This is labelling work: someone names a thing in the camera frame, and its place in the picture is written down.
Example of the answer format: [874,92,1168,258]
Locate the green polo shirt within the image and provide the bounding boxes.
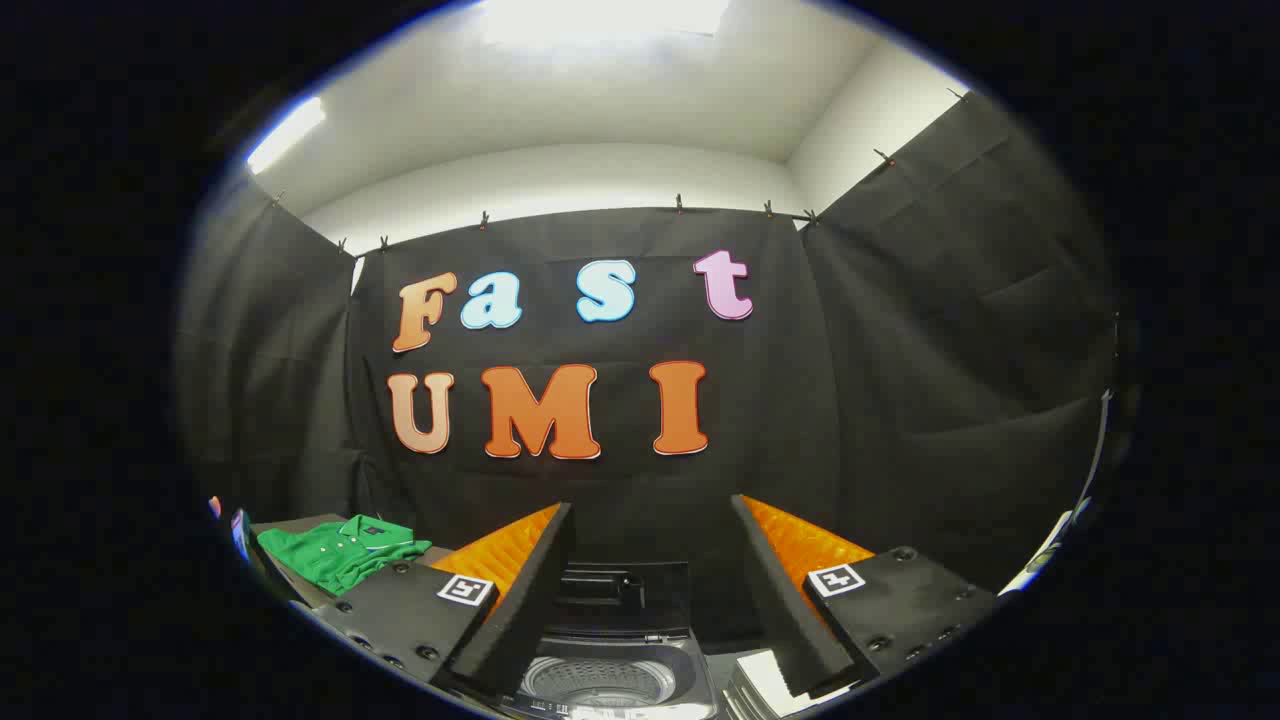
[257,514,433,598]

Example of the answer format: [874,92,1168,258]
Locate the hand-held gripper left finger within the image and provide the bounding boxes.
[308,502,576,701]

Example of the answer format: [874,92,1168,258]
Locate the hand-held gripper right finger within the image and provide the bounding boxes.
[730,493,1003,701]

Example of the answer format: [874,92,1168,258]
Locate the row of small cloth clips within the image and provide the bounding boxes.
[268,88,971,253]

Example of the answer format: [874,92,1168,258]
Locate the dark grey washing machine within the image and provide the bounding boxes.
[505,628,721,720]

